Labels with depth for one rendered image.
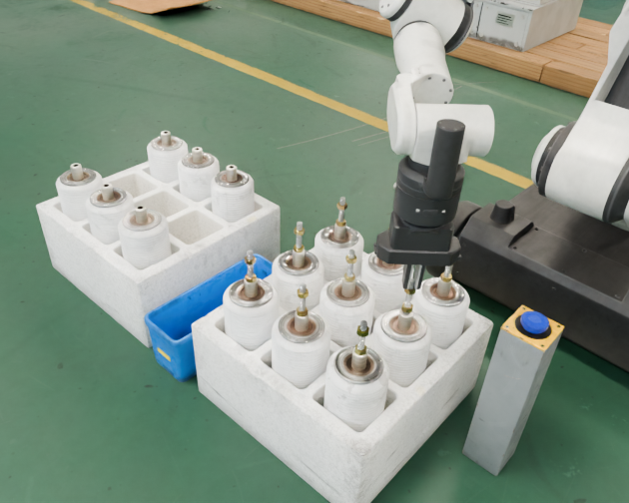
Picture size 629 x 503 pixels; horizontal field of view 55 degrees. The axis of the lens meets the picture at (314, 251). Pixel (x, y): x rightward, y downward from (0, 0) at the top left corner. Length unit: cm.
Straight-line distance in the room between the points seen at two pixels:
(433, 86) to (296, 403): 51
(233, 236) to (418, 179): 62
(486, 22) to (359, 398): 234
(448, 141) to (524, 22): 222
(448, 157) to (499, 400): 45
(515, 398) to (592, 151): 42
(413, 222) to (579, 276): 56
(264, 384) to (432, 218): 39
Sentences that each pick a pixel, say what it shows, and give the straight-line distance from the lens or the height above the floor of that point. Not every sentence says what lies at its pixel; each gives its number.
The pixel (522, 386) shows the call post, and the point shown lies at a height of 23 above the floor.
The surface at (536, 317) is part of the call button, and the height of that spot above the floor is 33.
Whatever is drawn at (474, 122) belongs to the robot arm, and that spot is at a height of 62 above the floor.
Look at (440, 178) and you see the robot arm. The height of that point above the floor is 57.
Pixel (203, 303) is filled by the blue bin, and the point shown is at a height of 7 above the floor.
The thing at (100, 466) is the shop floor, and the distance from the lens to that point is 115.
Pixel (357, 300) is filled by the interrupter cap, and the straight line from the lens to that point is 102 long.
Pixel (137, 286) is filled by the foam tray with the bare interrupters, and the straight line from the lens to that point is 120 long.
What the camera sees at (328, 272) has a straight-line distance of 117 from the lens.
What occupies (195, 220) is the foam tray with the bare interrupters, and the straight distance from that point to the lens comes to 140.
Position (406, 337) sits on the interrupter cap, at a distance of 97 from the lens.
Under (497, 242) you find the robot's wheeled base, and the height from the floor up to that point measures 19.
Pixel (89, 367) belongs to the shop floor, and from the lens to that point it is 131.
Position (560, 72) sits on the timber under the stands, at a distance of 281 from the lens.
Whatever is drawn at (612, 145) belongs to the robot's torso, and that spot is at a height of 50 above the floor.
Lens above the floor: 92
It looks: 37 degrees down
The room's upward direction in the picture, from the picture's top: 3 degrees clockwise
